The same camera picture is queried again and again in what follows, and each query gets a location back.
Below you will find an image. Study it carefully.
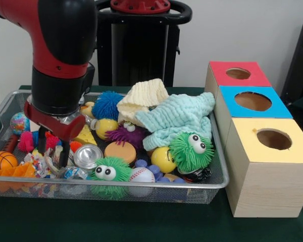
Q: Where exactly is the green spiky toy with eyes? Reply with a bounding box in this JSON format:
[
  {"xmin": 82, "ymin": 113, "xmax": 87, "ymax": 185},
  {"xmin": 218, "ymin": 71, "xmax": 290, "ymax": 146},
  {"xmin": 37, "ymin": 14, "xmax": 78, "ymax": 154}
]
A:
[{"xmin": 90, "ymin": 156, "xmax": 133, "ymax": 200}]

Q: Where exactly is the wooden box with three holes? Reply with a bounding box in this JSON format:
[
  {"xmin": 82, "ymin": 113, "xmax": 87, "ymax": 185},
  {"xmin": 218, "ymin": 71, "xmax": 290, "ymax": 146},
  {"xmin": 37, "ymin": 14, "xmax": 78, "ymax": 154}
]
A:
[{"xmin": 204, "ymin": 61, "xmax": 303, "ymax": 218}]

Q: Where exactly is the green spiky ball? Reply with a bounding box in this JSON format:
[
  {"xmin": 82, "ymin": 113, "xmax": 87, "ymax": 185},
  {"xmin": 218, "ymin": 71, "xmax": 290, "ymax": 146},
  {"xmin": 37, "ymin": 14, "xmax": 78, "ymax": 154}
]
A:
[{"xmin": 169, "ymin": 132, "xmax": 216, "ymax": 174}]

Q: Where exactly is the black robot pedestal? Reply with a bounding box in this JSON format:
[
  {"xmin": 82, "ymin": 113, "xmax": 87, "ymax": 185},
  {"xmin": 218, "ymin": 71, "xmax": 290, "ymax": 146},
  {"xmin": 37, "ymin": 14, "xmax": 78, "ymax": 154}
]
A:
[{"xmin": 92, "ymin": 0, "xmax": 192, "ymax": 88}]

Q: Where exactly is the cream waffle cloth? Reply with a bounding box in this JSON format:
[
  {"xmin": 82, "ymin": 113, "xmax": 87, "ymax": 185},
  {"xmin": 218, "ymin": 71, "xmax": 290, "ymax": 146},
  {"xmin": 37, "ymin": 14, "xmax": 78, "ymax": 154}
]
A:
[{"xmin": 117, "ymin": 78, "xmax": 170, "ymax": 126}]

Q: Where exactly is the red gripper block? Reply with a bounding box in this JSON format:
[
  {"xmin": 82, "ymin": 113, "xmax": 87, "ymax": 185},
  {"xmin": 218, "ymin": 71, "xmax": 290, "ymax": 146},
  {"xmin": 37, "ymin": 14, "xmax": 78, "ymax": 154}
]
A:
[{"xmin": 24, "ymin": 99, "xmax": 86, "ymax": 168}]

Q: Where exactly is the blue spiky ball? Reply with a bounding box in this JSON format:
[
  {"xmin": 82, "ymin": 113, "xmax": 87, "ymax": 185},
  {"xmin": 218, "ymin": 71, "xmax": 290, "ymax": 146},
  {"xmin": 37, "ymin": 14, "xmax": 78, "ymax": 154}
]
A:
[{"xmin": 92, "ymin": 91, "xmax": 126, "ymax": 121}]

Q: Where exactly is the shallow wire mesh bin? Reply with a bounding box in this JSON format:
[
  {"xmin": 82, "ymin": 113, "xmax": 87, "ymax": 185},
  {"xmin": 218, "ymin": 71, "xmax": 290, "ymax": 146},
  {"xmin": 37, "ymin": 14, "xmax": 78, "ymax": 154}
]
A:
[{"xmin": 0, "ymin": 90, "xmax": 230, "ymax": 204}]

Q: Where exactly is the colourful spotted cloth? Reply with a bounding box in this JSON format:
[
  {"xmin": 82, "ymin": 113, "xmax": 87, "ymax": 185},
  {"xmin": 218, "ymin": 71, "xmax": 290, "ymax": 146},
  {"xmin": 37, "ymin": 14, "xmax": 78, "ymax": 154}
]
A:
[{"xmin": 24, "ymin": 146, "xmax": 64, "ymax": 178}]

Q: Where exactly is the black upright panel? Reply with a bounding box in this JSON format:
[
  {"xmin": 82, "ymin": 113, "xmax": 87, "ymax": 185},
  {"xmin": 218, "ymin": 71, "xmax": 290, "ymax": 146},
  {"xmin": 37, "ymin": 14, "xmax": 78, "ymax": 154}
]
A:
[{"xmin": 281, "ymin": 16, "xmax": 303, "ymax": 101}]

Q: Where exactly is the mint waffle cloth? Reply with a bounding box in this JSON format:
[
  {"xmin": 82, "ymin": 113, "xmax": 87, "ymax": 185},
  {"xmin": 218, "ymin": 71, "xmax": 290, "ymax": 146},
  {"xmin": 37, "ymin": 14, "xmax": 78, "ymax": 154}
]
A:
[{"xmin": 135, "ymin": 92, "xmax": 216, "ymax": 151}]

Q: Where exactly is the silver drink can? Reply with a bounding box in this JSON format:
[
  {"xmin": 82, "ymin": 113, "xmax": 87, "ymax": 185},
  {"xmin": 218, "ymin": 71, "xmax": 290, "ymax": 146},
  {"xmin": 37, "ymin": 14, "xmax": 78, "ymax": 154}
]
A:
[{"xmin": 74, "ymin": 144, "xmax": 104, "ymax": 171}]

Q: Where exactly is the yellow smiley ball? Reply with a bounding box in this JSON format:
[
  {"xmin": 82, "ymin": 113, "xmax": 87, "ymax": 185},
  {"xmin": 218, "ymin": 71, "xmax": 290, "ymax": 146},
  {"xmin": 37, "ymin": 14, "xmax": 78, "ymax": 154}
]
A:
[{"xmin": 151, "ymin": 146, "xmax": 178, "ymax": 173}]

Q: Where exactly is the orange toy basketball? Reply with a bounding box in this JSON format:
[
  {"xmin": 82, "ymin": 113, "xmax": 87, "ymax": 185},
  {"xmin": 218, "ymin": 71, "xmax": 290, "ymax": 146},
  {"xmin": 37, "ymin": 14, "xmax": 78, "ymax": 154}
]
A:
[{"xmin": 0, "ymin": 151, "xmax": 19, "ymax": 173}]

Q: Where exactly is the purple spiky toy with eyes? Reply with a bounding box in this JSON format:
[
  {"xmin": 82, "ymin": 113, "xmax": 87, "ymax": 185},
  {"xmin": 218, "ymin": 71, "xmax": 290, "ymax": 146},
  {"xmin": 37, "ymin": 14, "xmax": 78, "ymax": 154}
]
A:
[{"xmin": 105, "ymin": 122, "xmax": 147, "ymax": 149}]

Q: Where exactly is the white toy baseball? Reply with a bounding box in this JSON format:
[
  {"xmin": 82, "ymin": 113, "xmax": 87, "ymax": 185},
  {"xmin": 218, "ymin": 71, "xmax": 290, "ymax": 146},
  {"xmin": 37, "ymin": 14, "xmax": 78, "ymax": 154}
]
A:
[{"xmin": 128, "ymin": 166, "xmax": 157, "ymax": 197}]

